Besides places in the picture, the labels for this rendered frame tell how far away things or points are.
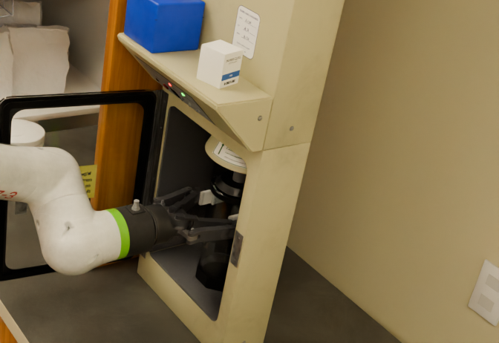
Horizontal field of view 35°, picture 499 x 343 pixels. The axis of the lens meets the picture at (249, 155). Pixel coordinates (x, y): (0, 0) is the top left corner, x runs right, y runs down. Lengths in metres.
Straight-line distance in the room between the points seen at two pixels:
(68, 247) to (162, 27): 0.40
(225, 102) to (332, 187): 0.67
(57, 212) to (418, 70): 0.76
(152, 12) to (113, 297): 0.64
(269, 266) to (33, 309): 0.49
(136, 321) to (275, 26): 0.70
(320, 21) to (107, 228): 0.50
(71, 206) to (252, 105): 0.36
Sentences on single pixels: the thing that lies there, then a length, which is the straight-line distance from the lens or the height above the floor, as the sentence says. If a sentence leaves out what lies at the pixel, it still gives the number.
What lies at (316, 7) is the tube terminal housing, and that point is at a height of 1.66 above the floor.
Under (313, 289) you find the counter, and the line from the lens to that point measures 1.84.
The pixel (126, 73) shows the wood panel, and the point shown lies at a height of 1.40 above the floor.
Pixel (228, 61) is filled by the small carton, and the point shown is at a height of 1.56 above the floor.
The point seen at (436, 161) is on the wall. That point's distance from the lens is 1.63.
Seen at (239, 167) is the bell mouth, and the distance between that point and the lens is 1.44.
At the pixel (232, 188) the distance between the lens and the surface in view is 1.52.
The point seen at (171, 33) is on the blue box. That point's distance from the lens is 1.39.
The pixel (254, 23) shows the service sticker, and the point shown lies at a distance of 1.31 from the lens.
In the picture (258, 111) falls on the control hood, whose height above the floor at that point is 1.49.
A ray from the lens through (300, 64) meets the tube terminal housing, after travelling 1.29.
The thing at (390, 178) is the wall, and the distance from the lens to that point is 1.72.
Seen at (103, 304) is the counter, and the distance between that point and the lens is 1.69.
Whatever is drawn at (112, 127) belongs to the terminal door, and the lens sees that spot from 1.54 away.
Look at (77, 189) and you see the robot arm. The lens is 1.40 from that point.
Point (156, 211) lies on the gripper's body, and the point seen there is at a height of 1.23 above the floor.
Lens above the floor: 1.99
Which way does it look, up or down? 26 degrees down
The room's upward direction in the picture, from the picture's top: 11 degrees clockwise
